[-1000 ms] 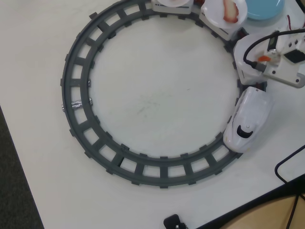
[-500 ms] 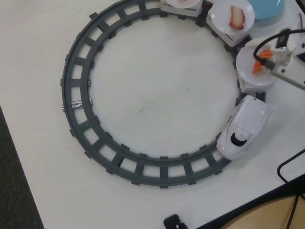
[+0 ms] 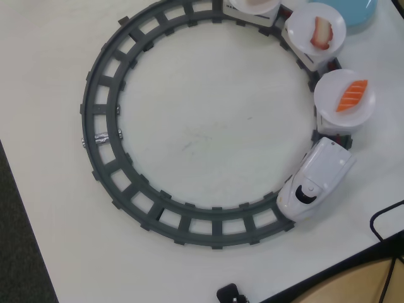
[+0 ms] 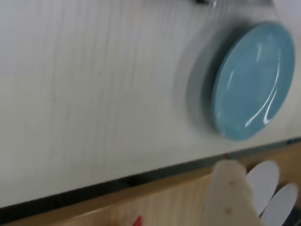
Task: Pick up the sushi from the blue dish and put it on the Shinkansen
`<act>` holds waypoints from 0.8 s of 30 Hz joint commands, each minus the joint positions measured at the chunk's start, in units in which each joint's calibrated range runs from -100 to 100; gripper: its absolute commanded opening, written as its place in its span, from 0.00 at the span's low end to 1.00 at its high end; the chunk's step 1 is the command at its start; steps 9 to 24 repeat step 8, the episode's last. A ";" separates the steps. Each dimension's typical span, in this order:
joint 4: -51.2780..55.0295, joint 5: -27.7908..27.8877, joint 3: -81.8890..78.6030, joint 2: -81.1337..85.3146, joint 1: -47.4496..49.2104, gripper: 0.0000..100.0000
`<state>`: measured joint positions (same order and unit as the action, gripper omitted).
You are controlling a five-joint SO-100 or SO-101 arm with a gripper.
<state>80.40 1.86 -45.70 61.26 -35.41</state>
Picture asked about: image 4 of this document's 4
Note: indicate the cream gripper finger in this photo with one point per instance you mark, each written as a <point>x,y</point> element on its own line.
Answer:
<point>230,195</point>

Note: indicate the orange salmon sushi piece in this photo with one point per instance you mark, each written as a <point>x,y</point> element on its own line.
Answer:
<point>137,222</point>

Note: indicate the blue round dish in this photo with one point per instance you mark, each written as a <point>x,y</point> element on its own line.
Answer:
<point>254,82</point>

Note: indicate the white oval discs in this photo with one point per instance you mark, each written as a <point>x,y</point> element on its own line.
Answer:
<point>264,183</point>

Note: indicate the white oval slipper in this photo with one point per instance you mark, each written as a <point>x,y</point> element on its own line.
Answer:
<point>279,202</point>

